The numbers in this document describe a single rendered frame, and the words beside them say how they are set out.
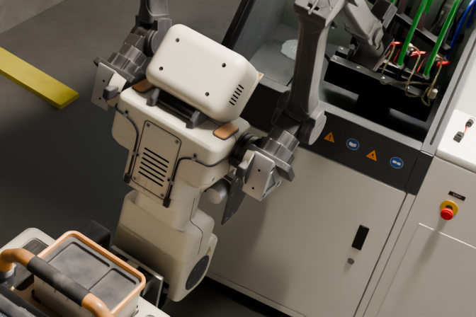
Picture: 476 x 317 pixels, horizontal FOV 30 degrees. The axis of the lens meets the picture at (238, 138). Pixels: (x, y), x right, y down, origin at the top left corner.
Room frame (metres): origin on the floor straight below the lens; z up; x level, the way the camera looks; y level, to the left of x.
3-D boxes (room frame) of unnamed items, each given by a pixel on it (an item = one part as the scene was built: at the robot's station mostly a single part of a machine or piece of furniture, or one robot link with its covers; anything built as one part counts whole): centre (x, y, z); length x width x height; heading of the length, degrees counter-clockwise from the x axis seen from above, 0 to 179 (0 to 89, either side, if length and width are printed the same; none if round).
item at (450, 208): (1.94, -0.64, 0.80); 0.05 x 0.04 x 0.05; 75
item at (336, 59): (2.30, -0.39, 0.91); 0.34 x 0.10 x 0.15; 75
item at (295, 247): (2.08, -0.21, 0.44); 0.65 x 0.02 x 0.68; 75
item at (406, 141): (2.10, -0.21, 0.87); 0.62 x 0.04 x 0.16; 75
